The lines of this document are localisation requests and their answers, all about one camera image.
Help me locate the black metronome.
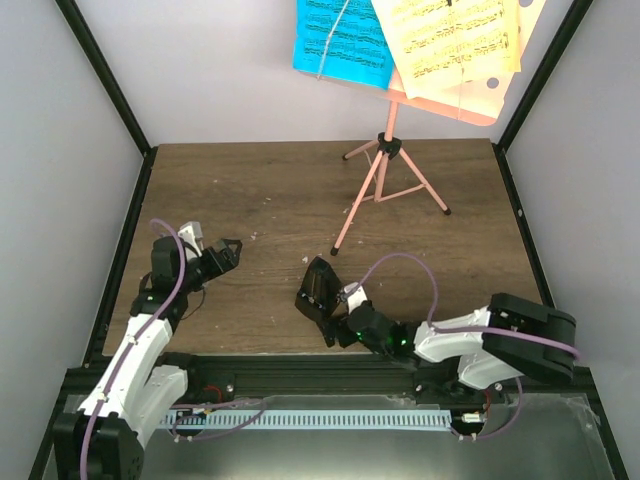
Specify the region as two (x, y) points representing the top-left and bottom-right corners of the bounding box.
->
(294, 256), (343, 328)

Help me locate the pink music stand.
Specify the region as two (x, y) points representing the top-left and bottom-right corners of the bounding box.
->
(294, 0), (549, 258)

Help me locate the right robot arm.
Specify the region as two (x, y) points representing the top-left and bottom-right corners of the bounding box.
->
(320, 293), (579, 403)

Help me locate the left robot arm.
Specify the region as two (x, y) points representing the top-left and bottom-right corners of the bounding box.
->
(53, 222), (242, 479)

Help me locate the blue sheet music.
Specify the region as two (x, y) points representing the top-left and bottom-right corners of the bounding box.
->
(292, 0), (394, 90)

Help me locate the yellow sheet music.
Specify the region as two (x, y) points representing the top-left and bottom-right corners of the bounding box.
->
(372, 0), (521, 98)

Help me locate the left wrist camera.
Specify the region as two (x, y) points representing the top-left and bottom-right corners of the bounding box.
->
(178, 221), (204, 261)

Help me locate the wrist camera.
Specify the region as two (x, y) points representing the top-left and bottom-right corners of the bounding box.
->
(178, 221), (204, 261)
(340, 282), (368, 314)

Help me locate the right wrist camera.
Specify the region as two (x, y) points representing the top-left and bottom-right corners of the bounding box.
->
(340, 282), (368, 314)

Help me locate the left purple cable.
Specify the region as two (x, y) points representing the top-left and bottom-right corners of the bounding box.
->
(77, 218), (191, 480)

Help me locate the light blue slotted cable duct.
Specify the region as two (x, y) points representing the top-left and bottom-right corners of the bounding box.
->
(159, 409), (452, 432)

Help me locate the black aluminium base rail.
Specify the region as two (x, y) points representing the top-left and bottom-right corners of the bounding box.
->
(64, 352), (594, 406)

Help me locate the left black frame post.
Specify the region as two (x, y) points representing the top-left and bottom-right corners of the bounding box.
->
(55, 0), (153, 157)

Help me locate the black frame post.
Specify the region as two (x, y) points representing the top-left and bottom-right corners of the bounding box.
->
(498, 0), (595, 151)
(55, 0), (153, 157)

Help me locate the right black frame post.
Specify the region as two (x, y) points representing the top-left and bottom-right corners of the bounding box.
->
(498, 0), (595, 151)

